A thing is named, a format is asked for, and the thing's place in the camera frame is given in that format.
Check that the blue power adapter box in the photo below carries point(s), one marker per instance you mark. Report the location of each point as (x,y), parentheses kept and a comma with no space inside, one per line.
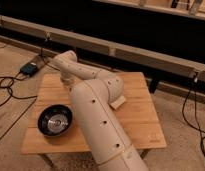
(29,69)

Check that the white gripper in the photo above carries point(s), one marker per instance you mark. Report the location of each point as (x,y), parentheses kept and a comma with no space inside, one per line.
(68,82)

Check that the beige sponge block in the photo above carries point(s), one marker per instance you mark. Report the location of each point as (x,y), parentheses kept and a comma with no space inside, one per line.
(116,104)

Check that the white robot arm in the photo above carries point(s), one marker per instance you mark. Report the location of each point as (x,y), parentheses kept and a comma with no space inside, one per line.
(91,100)

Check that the black metal bowl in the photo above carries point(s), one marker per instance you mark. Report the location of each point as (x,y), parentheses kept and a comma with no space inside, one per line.
(54,120)

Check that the wooden table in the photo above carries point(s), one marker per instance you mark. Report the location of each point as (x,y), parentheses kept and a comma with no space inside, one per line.
(137,115)

